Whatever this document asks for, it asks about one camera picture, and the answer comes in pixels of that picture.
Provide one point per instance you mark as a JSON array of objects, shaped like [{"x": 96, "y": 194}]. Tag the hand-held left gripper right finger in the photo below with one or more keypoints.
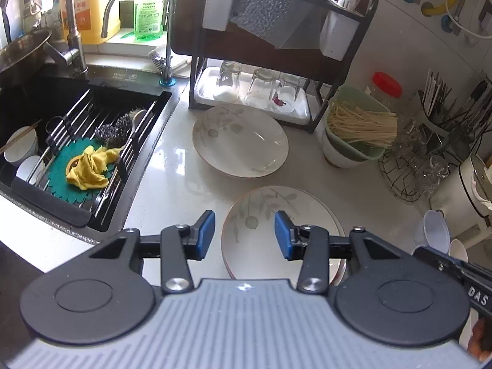
[{"x": 283, "y": 238}]

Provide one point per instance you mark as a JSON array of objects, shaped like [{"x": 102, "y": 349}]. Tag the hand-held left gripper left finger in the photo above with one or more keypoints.
[{"x": 205, "y": 234}]

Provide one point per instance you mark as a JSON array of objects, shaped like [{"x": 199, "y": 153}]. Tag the leaf print ceramic plate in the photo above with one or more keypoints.
[
  {"x": 242, "y": 146},
  {"x": 253, "y": 246}
]

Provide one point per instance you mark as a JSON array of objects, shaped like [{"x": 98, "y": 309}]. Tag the white ceramic bowl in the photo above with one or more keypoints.
[
  {"x": 458, "y": 251},
  {"x": 19, "y": 150},
  {"x": 29, "y": 170},
  {"x": 436, "y": 232}
]

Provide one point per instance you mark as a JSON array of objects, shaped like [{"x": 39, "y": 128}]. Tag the person's right hand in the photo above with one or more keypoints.
[{"x": 477, "y": 340}]

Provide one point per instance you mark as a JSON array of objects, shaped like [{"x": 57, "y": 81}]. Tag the white electric cooker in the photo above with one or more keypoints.
[{"x": 453, "y": 200}]

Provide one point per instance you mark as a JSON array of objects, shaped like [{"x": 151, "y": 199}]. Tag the white colander base bowl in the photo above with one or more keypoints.
[{"x": 338, "y": 158}]

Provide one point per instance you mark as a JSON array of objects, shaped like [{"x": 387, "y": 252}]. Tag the white ceramic spoon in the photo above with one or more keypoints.
[{"x": 139, "y": 119}]

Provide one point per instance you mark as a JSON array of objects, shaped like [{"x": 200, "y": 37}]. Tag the yellow dish cloth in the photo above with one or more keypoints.
[{"x": 88, "y": 169}]

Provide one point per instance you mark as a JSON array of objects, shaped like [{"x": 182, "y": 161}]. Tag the dried noodles bundle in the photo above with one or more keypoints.
[{"x": 361, "y": 125}]

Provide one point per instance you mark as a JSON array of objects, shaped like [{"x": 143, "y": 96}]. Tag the white drip tray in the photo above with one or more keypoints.
[{"x": 205, "y": 88}]

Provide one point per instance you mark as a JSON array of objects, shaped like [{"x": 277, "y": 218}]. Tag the clear drinking glass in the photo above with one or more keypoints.
[
  {"x": 288, "y": 92},
  {"x": 260, "y": 88},
  {"x": 228, "y": 80}
]

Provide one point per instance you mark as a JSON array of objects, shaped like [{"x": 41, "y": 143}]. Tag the cluster of glass cups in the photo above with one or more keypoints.
[{"x": 422, "y": 153}]

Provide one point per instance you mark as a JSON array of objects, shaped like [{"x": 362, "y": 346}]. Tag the black two-tier dish rack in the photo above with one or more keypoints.
[{"x": 195, "y": 84}]

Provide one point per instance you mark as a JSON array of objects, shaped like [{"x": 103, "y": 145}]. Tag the green plastic colander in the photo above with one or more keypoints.
[{"x": 353, "y": 94}]

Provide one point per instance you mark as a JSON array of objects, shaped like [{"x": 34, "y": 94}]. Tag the green scalloped mat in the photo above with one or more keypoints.
[{"x": 57, "y": 161}]

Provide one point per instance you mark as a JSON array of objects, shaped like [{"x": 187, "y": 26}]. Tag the white rag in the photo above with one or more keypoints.
[{"x": 176, "y": 61}]

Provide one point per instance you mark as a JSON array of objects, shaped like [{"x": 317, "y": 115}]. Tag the roll-up steel drying rack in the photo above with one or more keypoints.
[{"x": 82, "y": 108}]

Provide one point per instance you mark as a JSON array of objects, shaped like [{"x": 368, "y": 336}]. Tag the red lid plastic jar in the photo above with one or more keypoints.
[{"x": 386, "y": 84}]

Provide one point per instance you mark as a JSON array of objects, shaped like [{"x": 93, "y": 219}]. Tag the brown wooden cutting board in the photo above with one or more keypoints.
[{"x": 230, "y": 50}]

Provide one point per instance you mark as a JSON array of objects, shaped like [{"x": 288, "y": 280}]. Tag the gooseneck chrome faucet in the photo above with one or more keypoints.
[{"x": 167, "y": 46}]

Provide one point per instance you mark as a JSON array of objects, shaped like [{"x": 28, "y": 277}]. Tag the bundle of chopsticks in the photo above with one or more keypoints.
[{"x": 438, "y": 96}]

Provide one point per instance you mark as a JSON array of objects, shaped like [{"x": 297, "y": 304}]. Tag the black kitchen sink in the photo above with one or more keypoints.
[{"x": 77, "y": 84}]

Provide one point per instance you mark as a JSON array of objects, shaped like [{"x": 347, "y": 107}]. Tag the wooden chopstick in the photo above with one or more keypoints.
[{"x": 23, "y": 133}]

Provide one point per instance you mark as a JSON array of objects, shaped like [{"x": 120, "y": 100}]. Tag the white plastic holder box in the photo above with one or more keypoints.
[
  {"x": 217, "y": 11},
  {"x": 338, "y": 36}
]

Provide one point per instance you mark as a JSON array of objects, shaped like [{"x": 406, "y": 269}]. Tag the green dish soap bottle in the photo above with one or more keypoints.
[{"x": 148, "y": 19}]

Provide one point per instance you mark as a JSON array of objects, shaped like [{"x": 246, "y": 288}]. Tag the grey textured cutting board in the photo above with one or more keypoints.
[{"x": 276, "y": 4}]

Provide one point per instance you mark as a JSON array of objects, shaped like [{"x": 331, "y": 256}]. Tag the white plastic utensil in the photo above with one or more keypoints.
[{"x": 348, "y": 0}]

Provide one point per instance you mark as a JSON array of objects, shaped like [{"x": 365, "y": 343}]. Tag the tall chrome faucet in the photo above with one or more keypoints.
[{"x": 73, "y": 27}]

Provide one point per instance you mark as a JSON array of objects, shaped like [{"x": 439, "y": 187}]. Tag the yellow detergent jug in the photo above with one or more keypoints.
[{"x": 100, "y": 4}]

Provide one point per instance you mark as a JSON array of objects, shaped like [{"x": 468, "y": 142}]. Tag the dark wok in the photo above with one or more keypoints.
[{"x": 19, "y": 57}]

